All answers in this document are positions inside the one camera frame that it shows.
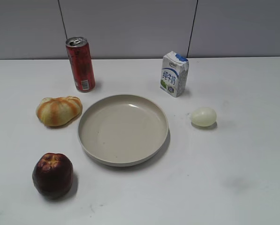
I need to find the beige round plate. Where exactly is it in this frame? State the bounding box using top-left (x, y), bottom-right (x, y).
top-left (77, 94), bottom-right (170, 167)

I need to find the dark red apple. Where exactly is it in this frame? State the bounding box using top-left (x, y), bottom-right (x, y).
top-left (32, 153), bottom-right (74, 200)

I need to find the white blue milk carton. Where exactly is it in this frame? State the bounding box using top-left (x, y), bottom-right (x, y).
top-left (160, 51), bottom-right (189, 98)

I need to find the pale white egg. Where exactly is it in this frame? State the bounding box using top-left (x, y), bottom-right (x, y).
top-left (190, 107), bottom-right (217, 127)

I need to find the orange striped bread bun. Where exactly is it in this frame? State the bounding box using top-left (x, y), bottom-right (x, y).
top-left (36, 96), bottom-right (83, 127)

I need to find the red soda can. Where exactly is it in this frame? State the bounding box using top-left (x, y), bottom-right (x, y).
top-left (66, 37), bottom-right (96, 92)

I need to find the right black wall cable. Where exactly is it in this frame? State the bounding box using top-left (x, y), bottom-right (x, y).
top-left (186, 0), bottom-right (199, 58)

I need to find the black wall cable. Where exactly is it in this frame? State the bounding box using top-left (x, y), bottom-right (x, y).
top-left (186, 0), bottom-right (199, 58)
top-left (57, 0), bottom-right (68, 40)

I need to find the left black wall cable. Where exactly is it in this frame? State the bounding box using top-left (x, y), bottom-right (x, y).
top-left (57, 0), bottom-right (68, 40)

